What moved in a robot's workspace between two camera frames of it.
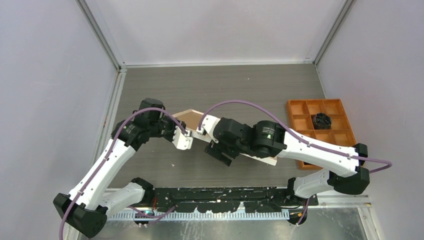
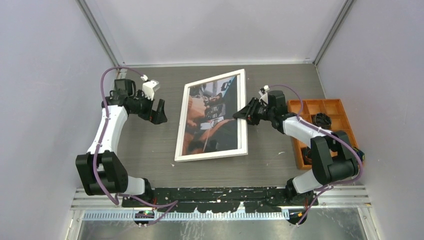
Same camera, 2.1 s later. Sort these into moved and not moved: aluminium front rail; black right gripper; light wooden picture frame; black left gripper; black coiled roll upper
Moved: black left gripper; black right gripper; light wooden picture frame
Not moved: aluminium front rail; black coiled roll upper
